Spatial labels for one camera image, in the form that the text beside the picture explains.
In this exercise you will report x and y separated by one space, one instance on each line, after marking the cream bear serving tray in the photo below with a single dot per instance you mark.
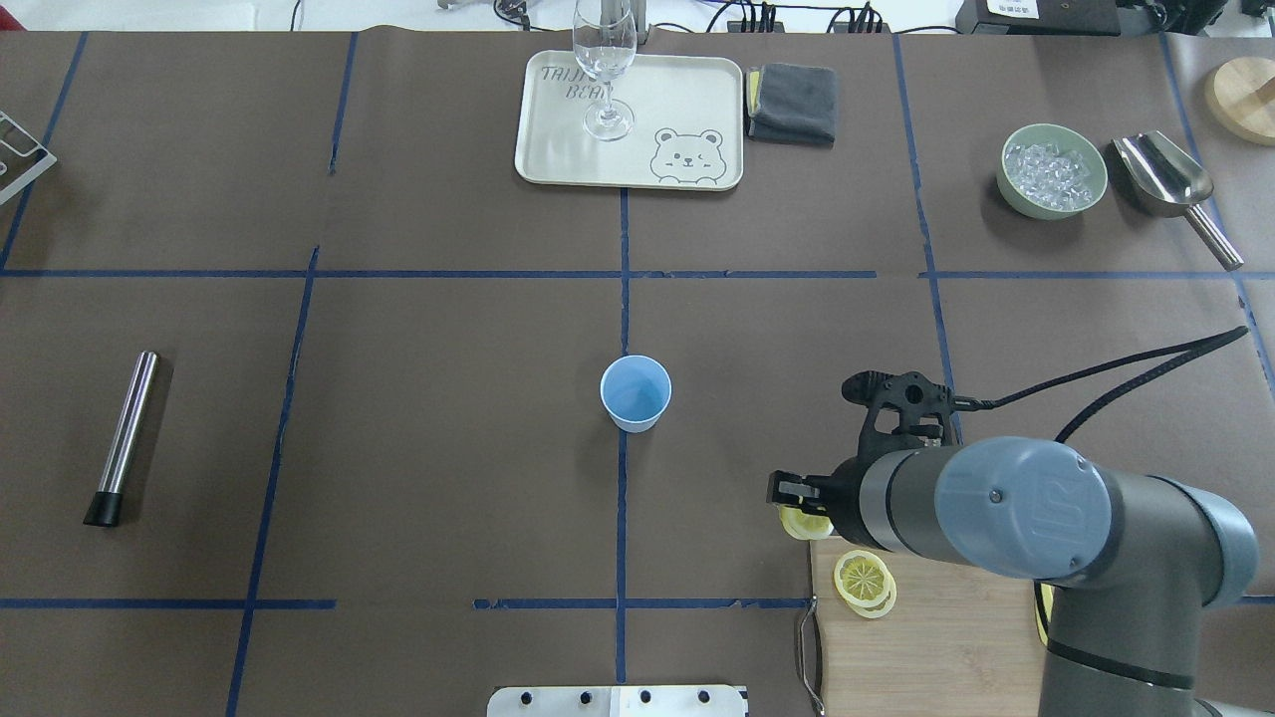
688 130

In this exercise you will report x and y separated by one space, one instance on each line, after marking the steel ice scoop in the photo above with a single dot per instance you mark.
1169 182

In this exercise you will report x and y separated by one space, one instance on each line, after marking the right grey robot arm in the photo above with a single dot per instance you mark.
1136 560

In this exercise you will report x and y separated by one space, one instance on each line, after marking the steel muddler black tip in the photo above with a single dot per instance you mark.
106 506

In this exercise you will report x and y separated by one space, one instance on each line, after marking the light blue plastic cup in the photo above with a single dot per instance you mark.
635 391

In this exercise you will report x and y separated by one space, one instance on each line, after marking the black box device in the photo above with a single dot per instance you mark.
1010 18

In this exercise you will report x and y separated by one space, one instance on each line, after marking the clear wine glass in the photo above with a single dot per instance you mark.
605 40

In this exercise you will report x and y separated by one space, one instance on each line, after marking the yellow lemon slice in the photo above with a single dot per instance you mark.
803 526
865 584

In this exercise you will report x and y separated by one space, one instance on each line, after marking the bamboo cutting board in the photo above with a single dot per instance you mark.
958 642

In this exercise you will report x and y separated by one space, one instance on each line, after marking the black power strip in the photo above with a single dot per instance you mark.
765 17

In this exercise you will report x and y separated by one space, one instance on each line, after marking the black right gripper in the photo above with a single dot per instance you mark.
845 490

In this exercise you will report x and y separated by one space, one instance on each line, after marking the yellow plastic knife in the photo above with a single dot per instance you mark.
1044 598

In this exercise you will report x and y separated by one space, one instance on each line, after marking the round wooden stand base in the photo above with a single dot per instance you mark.
1240 96

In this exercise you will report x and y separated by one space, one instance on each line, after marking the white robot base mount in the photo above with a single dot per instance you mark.
620 700

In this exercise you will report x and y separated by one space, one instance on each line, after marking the green bowl of ice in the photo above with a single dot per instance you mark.
1050 172

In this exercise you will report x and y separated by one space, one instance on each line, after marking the folded grey cloth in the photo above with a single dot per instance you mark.
791 103

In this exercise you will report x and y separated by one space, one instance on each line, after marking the white wire cup rack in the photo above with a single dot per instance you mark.
23 158

